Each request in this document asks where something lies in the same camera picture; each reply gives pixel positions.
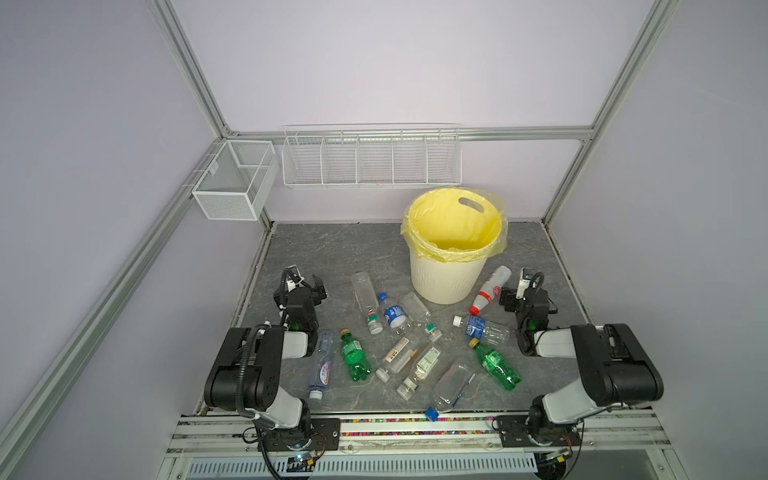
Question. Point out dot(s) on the green bottle right yellow cap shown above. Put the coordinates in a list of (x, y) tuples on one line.
[(495, 364)]

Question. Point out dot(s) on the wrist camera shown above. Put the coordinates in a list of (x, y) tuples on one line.
[(525, 278), (291, 278)]

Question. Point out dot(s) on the white bottle red cap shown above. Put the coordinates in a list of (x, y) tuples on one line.
[(490, 289)]

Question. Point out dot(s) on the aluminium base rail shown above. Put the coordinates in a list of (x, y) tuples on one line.
[(459, 444)]

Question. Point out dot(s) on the clear bottle green neck label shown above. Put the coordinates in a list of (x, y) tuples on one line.
[(417, 311)]

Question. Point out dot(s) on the yellow plastic bin liner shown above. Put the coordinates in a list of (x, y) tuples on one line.
[(455, 225)]

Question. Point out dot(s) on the clear bottle blue label cap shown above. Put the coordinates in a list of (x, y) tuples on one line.
[(393, 312)]

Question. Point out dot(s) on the clear bottle yellow white label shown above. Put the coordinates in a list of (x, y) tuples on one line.
[(398, 357)]

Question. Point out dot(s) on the long white wire basket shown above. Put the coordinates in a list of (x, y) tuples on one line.
[(384, 155)]

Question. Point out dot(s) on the clear bottle red green label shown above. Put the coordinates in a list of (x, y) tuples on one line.
[(367, 301)]

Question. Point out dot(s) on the white plastic waste bin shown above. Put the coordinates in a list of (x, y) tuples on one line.
[(444, 283)]

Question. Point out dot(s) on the blue label bottle white cap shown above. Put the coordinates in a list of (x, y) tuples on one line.
[(478, 328)]

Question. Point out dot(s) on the green bottle yellow cap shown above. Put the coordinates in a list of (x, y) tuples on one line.
[(495, 364), (358, 366)]

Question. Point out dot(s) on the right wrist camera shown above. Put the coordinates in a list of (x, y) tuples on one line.
[(525, 278)]

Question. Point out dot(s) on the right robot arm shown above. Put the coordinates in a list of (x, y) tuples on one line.
[(614, 369)]

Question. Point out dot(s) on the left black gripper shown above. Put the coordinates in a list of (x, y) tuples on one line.
[(300, 291)]

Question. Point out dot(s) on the small blue cube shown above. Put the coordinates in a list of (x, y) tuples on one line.
[(431, 414)]

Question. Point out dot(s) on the crushed clear plastic bottle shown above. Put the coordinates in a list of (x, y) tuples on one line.
[(451, 386)]

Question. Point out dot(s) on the small white mesh basket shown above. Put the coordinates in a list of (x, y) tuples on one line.
[(237, 181)]

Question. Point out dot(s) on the clear bottle green white label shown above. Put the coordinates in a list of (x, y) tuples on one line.
[(420, 371)]

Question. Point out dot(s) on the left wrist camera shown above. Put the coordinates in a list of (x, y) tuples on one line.
[(291, 278)]

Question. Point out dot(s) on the clear bottle purple label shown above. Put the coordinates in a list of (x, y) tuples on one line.
[(323, 361)]

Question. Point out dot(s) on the green bottle left yellow cap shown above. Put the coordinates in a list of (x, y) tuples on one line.
[(358, 366)]

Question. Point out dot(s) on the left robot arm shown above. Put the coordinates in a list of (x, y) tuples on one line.
[(245, 375)]

